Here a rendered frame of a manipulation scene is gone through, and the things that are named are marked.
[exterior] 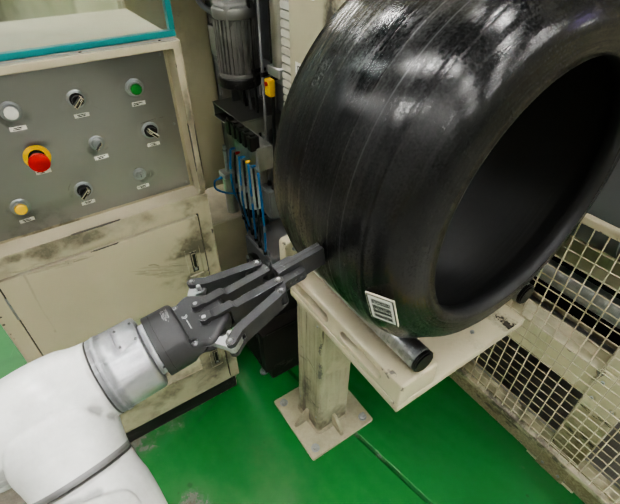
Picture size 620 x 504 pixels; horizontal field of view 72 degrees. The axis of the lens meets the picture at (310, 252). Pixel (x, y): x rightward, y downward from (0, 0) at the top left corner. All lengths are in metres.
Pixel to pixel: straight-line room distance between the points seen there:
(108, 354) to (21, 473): 0.12
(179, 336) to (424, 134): 0.33
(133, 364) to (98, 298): 0.76
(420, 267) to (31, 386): 0.43
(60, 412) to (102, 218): 0.71
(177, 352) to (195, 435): 1.24
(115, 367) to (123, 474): 0.11
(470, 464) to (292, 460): 0.61
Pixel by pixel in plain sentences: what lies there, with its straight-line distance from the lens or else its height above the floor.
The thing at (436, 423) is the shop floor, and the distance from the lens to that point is 1.76.
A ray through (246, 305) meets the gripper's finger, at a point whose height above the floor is 1.12.
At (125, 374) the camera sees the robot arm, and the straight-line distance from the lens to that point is 0.50.
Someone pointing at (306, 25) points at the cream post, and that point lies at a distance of 0.84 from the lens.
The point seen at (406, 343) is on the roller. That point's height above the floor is 0.92.
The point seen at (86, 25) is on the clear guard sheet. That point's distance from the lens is 1.01.
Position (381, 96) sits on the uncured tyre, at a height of 1.34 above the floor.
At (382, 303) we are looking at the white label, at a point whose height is 1.11.
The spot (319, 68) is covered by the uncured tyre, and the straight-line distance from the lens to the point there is 0.57.
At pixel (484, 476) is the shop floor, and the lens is 1.72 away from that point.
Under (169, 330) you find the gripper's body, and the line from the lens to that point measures 0.50.
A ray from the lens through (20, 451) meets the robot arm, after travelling 0.51.
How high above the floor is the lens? 1.50
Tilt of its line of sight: 40 degrees down
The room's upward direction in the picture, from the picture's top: straight up
